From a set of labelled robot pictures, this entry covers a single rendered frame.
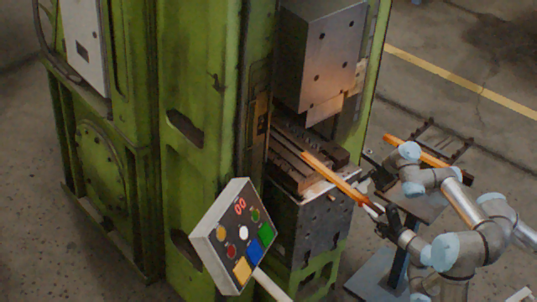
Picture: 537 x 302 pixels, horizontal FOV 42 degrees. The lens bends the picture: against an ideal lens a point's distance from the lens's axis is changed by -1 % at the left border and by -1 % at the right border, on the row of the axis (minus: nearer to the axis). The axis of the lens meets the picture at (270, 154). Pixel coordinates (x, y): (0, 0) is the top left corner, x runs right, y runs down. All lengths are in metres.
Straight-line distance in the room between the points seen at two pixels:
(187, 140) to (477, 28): 3.87
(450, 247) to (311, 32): 0.87
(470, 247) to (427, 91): 3.20
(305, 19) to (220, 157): 0.65
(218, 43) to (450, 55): 3.60
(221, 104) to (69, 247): 1.74
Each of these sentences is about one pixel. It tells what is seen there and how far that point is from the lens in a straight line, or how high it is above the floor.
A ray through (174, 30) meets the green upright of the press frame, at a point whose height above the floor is 1.55.
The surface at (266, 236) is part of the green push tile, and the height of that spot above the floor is 1.01.
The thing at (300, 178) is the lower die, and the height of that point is 0.98.
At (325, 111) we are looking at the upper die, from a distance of 2.78.
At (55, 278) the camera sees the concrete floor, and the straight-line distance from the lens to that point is 3.91.
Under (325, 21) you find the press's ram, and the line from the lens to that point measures 2.50.
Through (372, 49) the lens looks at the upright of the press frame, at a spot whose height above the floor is 1.37.
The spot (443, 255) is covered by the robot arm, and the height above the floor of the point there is 1.39.
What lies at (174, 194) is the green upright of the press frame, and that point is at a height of 0.66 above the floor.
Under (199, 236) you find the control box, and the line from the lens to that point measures 2.43.
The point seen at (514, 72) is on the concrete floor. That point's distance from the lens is 5.84.
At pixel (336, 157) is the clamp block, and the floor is 0.98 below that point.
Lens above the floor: 3.00
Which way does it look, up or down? 41 degrees down
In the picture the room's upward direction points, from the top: 5 degrees clockwise
